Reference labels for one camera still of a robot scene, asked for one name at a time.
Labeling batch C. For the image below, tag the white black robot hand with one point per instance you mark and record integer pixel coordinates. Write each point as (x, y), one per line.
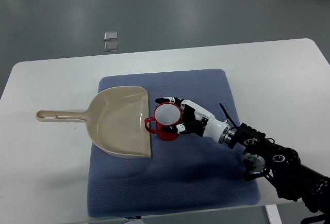
(195, 120)

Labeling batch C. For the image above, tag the red cup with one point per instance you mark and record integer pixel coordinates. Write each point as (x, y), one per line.
(164, 115)

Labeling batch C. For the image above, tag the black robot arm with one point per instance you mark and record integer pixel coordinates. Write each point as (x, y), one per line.
(282, 168)

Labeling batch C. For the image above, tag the beige plastic dustpan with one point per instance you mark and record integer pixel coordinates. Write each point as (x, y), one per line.
(114, 121)

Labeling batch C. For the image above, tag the blue textured mat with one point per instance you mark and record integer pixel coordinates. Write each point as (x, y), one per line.
(190, 173)

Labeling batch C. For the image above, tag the lower metal floor plate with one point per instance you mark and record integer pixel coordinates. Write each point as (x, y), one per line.
(110, 46)

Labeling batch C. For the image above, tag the metal floor plate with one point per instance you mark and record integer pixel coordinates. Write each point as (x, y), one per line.
(110, 35)
(110, 46)

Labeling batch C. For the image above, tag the white table leg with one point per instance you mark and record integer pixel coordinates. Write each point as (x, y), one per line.
(273, 214)

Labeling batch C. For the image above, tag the upper metal floor plate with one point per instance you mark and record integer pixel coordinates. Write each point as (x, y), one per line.
(110, 35)

